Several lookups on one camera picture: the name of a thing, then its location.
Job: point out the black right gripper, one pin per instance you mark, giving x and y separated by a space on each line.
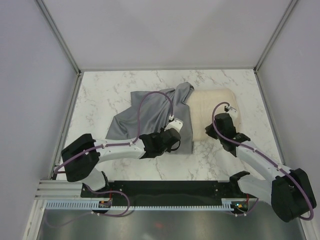
209 131

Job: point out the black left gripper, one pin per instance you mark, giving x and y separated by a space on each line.
168 149

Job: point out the beige pillow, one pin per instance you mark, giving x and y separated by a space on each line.
201 105

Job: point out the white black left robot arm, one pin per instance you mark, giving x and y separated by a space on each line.
81 157

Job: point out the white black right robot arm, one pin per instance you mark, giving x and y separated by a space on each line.
288 191

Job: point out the metal front panel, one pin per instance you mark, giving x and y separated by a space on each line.
260 224

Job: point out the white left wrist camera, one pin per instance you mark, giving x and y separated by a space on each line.
174 123

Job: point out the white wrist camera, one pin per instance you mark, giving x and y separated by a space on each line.
174 123
234 114

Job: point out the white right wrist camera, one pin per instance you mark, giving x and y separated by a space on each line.
234 114

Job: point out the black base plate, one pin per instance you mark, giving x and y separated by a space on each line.
175 192

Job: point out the aluminium right side rail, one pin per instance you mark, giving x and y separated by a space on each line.
269 116

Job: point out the aluminium left side rail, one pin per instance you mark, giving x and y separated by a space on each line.
66 123

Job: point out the white slotted cable duct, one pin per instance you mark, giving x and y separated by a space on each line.
98 205

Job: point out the aluminium right corner post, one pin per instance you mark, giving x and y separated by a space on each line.
276 33

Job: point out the aluminium corner post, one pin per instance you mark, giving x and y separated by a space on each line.
58 35
276 33

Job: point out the aluminium left corner post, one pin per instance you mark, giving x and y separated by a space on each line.
58 35

